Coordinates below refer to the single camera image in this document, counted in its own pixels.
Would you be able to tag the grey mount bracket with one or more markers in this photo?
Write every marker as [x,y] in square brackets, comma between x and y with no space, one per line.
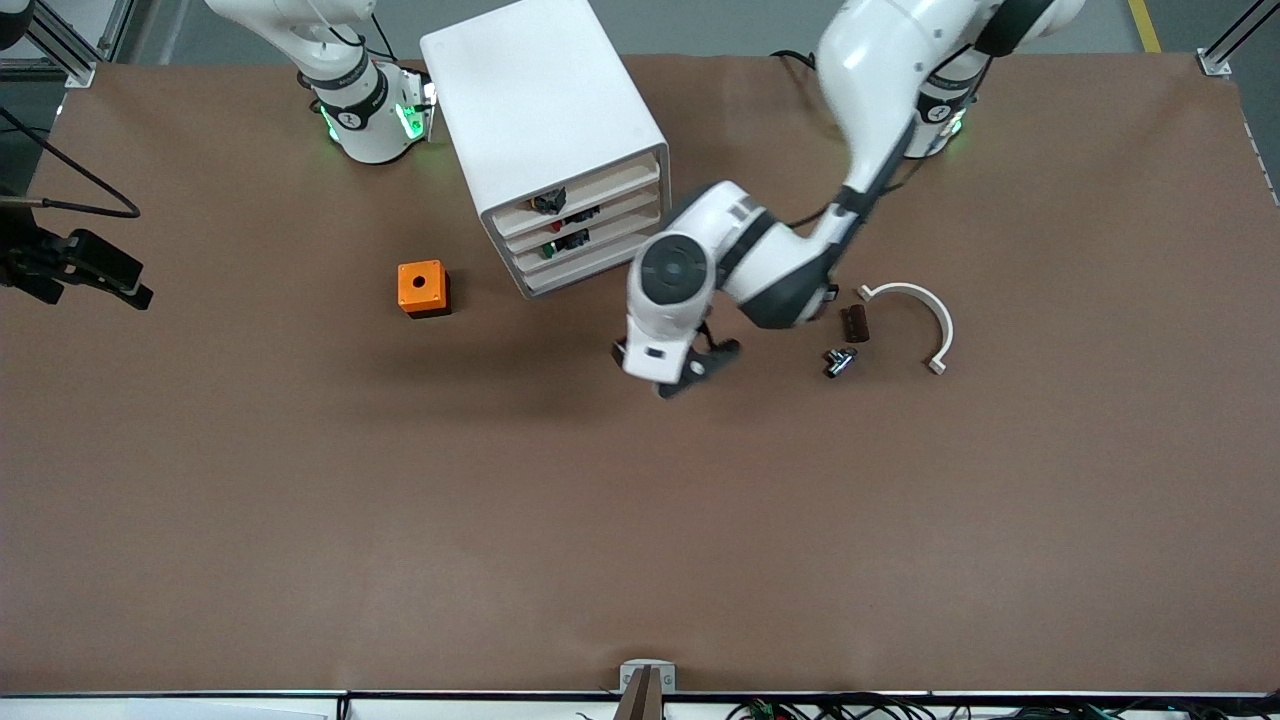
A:
[630,672]

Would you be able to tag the orange button enclosure box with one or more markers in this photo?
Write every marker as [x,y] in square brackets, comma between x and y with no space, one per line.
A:
[408,290]

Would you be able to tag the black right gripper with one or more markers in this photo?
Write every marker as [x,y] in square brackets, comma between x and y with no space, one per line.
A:
[22,257]

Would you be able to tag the dark brown plastic block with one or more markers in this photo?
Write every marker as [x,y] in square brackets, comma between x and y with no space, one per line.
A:
[857,324]

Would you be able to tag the green push button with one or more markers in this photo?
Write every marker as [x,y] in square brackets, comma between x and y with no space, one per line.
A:
[570,241]

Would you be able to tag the brown mount bar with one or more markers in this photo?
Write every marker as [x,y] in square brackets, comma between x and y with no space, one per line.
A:
[642,700]

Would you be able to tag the white drawer cabinet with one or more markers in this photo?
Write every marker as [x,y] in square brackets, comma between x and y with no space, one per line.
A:
[540,90]

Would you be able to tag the red and black button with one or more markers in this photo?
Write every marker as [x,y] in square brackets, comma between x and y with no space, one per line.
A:
[580,215]

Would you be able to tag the aluminium frame strut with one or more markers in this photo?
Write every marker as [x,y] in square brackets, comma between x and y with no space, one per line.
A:
[115,30]
[78,68]
[1215,62]

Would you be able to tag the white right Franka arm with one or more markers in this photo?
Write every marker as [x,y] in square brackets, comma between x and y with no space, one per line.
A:
[365,130]

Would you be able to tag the black switch part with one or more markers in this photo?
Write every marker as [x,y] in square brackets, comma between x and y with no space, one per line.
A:
[548,201]

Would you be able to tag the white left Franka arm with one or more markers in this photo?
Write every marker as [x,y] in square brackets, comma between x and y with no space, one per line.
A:
[880,80]

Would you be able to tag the silver metal tee fitting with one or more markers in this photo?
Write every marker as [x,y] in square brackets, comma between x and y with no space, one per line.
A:
[839,363]

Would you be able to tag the white plastic drawer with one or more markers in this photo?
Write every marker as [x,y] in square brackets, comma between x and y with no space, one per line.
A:
[610,235]
[590,268]
[620,183]
[625,205]

